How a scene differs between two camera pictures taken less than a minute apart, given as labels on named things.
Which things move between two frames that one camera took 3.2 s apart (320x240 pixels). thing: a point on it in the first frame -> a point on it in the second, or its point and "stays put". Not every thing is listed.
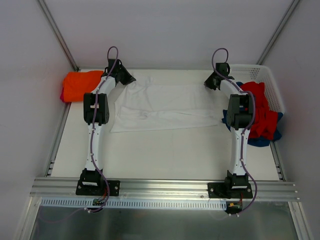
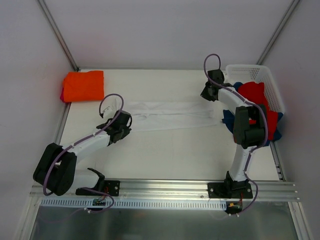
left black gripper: [125, 76] -> [124, 122]
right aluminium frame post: [278, 32] stays put
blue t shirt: [261, 142] stays put
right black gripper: [211, 81] -> [208, 91]
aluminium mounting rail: [62, 188] stays put
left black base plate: [114, 186] stays put
